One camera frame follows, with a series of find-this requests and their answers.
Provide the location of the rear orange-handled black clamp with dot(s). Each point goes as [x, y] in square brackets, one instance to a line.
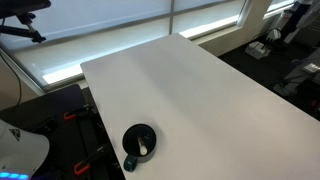
[83, 112]

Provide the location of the front orange-handled black clamp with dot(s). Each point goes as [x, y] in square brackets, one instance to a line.
[85, 164]

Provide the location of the black perforated mounting board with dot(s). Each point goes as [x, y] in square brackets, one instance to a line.
[70, 141]

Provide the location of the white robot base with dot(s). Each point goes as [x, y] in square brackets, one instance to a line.
[21, 152]

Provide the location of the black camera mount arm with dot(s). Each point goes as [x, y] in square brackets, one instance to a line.
[23, 11]

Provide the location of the orange-handled black clamp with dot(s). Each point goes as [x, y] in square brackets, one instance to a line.
[83, 112]
[85, 164]

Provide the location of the white device on floor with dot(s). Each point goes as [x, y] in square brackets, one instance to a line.
[257, 50]

